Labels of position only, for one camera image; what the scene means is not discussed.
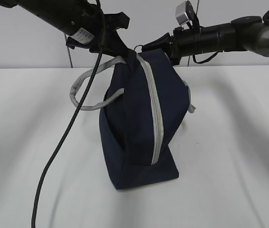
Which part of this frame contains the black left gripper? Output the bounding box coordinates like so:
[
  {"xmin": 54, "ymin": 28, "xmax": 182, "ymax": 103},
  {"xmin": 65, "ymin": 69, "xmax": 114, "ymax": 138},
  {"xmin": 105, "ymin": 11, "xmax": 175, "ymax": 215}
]
[{"xmin": 66, "ymin": 12, "xmax": 134, "ymax": 57}]

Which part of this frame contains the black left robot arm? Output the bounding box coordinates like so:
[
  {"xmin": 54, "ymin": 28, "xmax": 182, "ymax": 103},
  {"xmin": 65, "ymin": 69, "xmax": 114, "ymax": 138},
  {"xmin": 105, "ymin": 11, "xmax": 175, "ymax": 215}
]
[{"xmin": 0, "ymin": 0, "xmax": 130, "ymax": 57}]

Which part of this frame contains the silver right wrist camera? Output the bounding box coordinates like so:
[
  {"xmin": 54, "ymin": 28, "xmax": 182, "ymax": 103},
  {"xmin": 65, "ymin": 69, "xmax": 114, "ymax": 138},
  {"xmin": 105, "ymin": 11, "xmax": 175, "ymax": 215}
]
[{"xmin": 175, "ymin": 0, "xmax": 200, "ymax": 29}]

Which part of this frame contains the navy and white lunch bag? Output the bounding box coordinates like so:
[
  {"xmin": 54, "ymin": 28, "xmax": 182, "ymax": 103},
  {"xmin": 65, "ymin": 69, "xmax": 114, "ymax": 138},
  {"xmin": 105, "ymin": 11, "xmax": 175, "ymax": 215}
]
[{"xmin": 80, "ymin": 49, "xmax": 195, "ymax": 190}]

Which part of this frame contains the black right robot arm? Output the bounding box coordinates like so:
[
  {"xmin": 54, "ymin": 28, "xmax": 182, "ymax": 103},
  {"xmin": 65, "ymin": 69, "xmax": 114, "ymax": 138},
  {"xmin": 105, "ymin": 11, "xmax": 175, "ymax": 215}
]
[{"xmin": 138, "ymin": 15, "xmax": 269, "ymax": 228}]

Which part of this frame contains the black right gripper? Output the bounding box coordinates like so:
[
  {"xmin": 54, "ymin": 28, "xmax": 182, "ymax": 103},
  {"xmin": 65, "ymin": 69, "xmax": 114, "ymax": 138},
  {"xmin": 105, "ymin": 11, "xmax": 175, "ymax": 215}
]
[{"xmin": 141, "ymin": 27, "xmax": 202, "ymax": 65}]

